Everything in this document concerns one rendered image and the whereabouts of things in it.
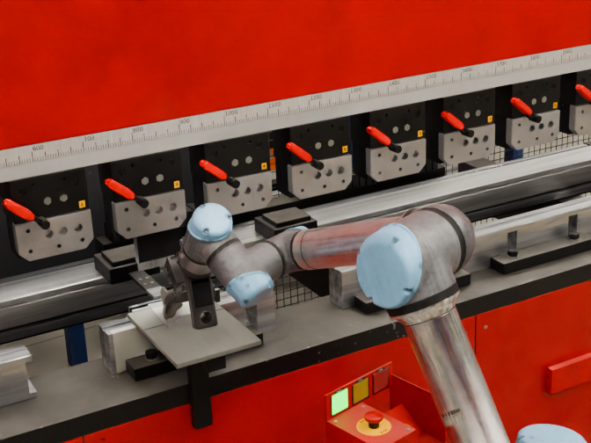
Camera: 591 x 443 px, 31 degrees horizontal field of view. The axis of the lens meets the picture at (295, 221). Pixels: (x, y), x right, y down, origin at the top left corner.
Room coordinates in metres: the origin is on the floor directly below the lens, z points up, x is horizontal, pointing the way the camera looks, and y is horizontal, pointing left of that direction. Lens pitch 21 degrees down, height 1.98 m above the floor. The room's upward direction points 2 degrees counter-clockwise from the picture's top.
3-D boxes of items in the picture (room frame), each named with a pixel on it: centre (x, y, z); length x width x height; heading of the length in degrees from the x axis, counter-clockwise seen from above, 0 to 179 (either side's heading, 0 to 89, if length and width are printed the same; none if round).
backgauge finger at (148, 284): (2.23, 0.36, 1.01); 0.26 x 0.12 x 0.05; 28
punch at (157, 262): (2.10, 0.29, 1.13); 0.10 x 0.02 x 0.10; 118
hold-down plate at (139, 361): (2.07, 0.23, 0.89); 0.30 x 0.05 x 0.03; 118
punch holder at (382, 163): (2.37, -0.22, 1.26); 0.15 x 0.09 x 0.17; 118
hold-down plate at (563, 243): (2.52, -0.63, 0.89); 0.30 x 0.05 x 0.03; 118
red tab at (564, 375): (2.44, -0.69, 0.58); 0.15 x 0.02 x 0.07; 118
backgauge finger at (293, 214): (2.43, -0.01, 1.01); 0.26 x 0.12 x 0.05; 28
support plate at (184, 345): (1.97, 0.22, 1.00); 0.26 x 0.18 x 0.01; 28
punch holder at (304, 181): (2.27, -0.04, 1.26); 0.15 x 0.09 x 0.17; 118
